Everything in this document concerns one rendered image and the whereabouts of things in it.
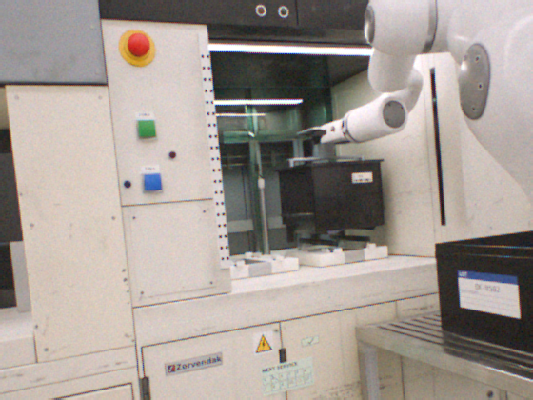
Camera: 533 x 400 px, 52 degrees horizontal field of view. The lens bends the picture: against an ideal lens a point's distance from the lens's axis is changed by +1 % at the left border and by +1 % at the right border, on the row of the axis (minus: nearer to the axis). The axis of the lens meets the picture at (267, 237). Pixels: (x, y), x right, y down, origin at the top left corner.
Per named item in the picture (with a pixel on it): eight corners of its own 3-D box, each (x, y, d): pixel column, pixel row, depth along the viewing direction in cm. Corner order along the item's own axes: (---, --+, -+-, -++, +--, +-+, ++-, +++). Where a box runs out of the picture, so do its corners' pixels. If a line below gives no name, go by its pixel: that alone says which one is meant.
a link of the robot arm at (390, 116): (366, 99, 133) (341, 120, 130) (400, 85, 121) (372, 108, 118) (384, 128, 135) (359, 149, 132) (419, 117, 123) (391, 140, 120)
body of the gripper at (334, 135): (341, 142, 133) (319, 149, 143) (375, 141, 137) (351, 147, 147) (338, 111, 132) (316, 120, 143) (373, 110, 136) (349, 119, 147)
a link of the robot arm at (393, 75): (421, -11, 108) (390, 93, 135) (366, 30, 103) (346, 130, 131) (457, 11, 105) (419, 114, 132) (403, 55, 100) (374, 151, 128)
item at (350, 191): (311, 249, 137) (302, 124, 135) (278, 245, 156) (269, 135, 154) (390, 239, 147) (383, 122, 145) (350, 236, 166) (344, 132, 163)
